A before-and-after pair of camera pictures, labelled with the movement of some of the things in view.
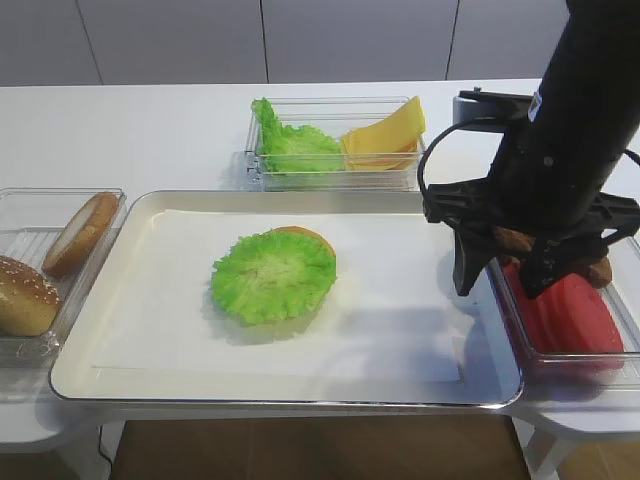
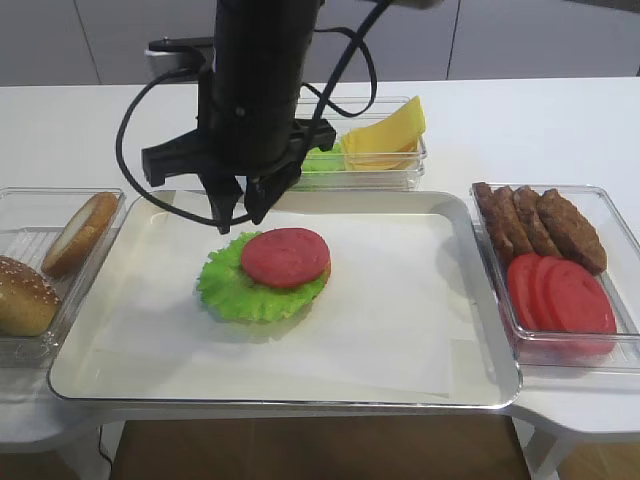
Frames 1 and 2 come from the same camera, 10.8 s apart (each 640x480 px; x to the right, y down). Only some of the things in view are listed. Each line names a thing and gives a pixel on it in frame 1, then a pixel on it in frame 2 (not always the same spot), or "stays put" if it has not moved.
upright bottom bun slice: (82, 235) stays put
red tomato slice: (536, 312) to (285, 257)
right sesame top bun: (29, 301) stays put
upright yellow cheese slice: (397, 134) stays put
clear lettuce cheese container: (334, 143) stays put
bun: (298, 228) to (329, 270)
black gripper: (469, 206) to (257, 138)
